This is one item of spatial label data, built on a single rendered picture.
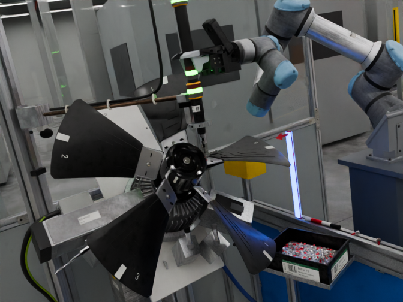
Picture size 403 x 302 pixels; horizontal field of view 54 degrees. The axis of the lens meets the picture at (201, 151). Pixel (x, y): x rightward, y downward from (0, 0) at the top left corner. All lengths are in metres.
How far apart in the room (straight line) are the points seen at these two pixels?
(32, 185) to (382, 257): 1.21
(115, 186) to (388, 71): 1.05
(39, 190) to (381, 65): 1.35
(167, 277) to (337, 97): 4.61
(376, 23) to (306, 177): 5.53
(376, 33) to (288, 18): 6.32
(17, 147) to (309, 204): 1.79
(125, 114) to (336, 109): 4.34
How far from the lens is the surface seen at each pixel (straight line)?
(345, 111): 5.67
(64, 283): 1.73
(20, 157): 1.55
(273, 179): 2.36
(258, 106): 1.29
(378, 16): 7.83
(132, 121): 1.47
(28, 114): 1.47
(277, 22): 1.56
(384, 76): 1.60
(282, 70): 1.20
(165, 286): 1.23
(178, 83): 1.29
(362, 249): 1.35
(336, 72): 5.53
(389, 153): 1.59
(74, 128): 1.12
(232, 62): 1.20
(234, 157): 1.19
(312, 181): 2.61
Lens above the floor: 1.50
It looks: 14 degrees down
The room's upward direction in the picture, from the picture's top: 10 degrees counter-clockwise
